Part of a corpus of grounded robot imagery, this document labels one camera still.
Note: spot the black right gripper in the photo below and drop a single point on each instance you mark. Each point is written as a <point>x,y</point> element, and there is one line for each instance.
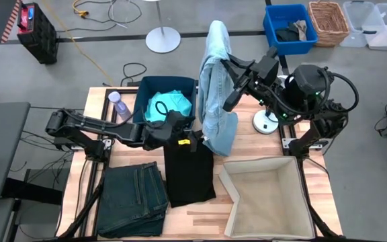
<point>251,87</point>

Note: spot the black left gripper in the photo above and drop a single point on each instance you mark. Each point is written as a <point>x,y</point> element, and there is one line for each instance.
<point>160,134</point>

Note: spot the yellow garment tag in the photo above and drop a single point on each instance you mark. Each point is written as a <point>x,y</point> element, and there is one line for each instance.
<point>184,142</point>

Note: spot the light blue denim jeans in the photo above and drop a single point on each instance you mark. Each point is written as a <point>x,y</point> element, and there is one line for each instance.
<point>215,101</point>

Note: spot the black garment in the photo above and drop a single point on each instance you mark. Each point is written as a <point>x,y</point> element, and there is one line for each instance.
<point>188,174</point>

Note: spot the turquoise shirt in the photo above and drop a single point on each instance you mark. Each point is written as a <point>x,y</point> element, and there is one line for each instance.
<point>170,104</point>

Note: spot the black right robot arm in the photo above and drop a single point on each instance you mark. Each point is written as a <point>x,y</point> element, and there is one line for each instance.
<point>307,87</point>

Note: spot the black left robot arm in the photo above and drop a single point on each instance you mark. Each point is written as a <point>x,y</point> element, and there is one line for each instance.
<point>106,129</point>

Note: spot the blue plastic bin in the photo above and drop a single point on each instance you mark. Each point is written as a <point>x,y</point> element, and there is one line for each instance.
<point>289,47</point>

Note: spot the navy fabric storage bin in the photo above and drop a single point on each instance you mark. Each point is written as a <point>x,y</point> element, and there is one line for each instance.
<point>163,84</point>

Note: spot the black cloth in bin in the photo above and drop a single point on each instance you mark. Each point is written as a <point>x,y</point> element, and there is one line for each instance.
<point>286,33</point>

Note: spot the tan cloth in bin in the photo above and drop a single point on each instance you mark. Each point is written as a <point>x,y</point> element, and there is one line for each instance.
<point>301,28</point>

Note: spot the floor stand round base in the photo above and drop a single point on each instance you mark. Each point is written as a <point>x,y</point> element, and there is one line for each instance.
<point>162,39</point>

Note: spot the dark blue folded jeans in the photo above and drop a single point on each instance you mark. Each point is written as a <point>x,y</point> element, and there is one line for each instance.
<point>133,198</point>

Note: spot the beige fabric storage bin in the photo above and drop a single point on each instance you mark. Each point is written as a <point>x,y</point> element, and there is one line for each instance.
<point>267,198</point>

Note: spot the wicker basket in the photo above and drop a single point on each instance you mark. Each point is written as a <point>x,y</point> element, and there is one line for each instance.
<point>328,23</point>

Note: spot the black red equipment case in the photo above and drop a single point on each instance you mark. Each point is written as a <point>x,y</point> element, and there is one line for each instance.
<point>37,33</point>

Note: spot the grey desk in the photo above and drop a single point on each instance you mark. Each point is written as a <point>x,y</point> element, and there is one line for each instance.
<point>2,154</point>

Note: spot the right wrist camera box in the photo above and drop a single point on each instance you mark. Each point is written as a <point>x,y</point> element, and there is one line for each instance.
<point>266,70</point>

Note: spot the black metal rig frame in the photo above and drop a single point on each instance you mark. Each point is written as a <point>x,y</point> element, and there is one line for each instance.
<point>107,101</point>

